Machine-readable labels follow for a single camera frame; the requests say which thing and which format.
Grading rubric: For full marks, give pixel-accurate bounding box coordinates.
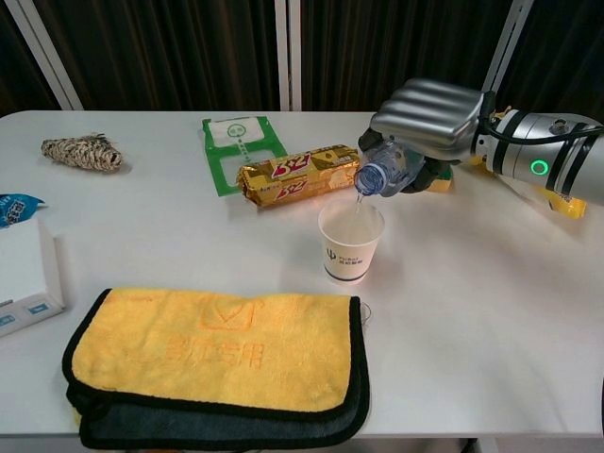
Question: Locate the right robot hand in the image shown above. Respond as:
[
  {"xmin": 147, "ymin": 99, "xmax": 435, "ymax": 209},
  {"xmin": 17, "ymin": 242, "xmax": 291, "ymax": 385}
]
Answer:
[{"xmin": 358, "ymin": 78, "xmax": 487, "ymax": 193}]

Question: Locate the transparent plastic water bottle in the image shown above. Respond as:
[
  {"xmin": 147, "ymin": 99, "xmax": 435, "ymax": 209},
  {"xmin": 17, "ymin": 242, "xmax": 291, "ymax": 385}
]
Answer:
[{"xmin": 353, "ymin": 140, "xmax": 428, "ymax": 198}]

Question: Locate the white paper cup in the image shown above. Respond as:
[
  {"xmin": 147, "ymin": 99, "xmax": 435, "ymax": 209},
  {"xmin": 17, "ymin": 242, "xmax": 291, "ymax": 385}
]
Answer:
[{"xmin": 317, "ymin": 197, "xmax": 386, "ymax": 286}]

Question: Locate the green yellow sponge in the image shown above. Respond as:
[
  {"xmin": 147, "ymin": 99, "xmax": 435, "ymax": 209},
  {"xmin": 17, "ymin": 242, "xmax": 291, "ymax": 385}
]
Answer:
[{"xmin": 427, "ymin": 164, "xmax": 455, "ymax": 194}]

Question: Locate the gold biscuit packet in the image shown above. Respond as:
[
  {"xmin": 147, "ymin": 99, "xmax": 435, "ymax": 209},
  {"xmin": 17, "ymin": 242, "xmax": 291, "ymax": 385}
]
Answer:
[{"xmin": 236, "ymin": 144, "xmax": 364, "ymax": 208}]

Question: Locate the yellow snack bag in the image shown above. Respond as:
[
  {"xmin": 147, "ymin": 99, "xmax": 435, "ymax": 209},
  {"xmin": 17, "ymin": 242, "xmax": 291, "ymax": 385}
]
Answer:
[{"xmin": 467, "ymin": 106, "xmax": 588, "ymax": 220}]

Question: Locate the green white plastic pouch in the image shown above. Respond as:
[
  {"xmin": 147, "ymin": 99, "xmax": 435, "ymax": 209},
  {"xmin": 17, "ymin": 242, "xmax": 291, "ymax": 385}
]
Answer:
[{"xmin": 201, "ymin": 116, "xmax": 288, "ymax": 198}]

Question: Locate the black pleated curtain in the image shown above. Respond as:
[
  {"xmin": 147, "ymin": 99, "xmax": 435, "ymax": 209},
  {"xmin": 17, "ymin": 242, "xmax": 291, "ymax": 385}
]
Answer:
[{"xmin": 0, "ymin": 0, "xmax": 604, "ymax": 114}]

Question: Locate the yellow black-edged microfiber cloth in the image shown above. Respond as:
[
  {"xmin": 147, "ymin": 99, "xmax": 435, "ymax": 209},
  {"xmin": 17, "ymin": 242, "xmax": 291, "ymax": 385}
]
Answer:
[{"xmin": 61, "ymin": 287, "xmax": 372, "ymax": 450}]

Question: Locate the woven straw bundle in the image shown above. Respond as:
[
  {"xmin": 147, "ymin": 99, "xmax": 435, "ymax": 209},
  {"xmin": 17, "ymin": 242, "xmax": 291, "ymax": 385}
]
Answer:
[{"xmin": 40, "ymin": 132, "xmax": 125, "ymax": 175}]

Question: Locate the blue snack wrapper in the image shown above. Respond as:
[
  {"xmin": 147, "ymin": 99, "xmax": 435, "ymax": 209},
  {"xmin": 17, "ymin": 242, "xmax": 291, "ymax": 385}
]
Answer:
[{"xmin": 0, "ymin": 192, "xmax": 48, "ymax": 230}]

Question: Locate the white cardboard box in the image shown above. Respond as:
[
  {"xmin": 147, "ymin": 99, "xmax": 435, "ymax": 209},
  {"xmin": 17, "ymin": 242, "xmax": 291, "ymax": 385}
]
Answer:
[{"xmin": 0, "ymin": 217, "xmax": 67, "ymax": 339}]

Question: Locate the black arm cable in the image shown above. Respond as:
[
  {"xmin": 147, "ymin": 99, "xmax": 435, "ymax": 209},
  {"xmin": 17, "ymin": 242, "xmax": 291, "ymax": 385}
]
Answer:
[{"xmin": 479, "ymin": 91, "xmax": 604, "ymax": 143}]

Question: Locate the white slanted frame post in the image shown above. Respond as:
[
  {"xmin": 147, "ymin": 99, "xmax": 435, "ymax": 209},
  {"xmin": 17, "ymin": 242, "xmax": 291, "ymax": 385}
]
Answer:
[
  {"xmin": 8, "ymin": 0, "xmax": 85, "ymax": 112},
  {"xmin": 479, "ymin": 0, "xmax": 535, "ymax": 113}
]

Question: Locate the white upright frame post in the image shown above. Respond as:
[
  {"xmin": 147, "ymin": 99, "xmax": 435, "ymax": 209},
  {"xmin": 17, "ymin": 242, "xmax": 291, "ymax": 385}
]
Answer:
[{"xmin": 273, "ymin": 0, "xmax": 303, "ymax": 112}]

